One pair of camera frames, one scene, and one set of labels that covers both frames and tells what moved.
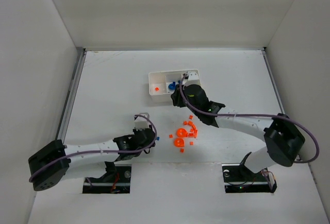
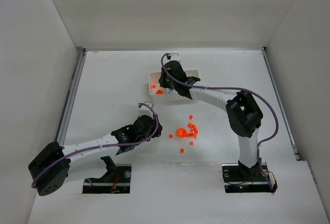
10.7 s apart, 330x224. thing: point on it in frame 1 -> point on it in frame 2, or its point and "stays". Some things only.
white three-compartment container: x=162 y=84 stays
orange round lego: x=179 y=142 -> x=159 y=92
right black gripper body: x=176 y=99 -> x=165 y=81
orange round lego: x=182 y=132 stays
